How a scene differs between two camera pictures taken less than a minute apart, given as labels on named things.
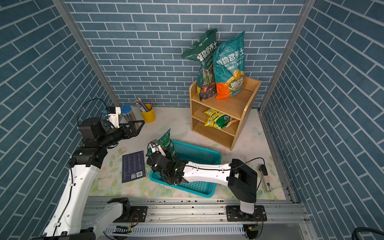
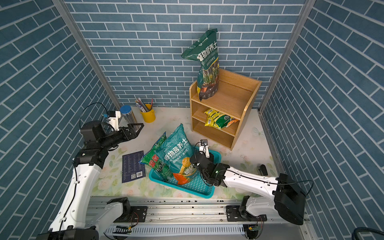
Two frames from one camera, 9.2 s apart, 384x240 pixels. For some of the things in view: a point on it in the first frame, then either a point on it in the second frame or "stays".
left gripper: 133,132 stays
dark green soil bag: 202,51 stays
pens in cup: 142,106 stays
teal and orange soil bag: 229,61 → 177,149
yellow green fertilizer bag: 216,119 stays
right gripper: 153,167 → 211,158
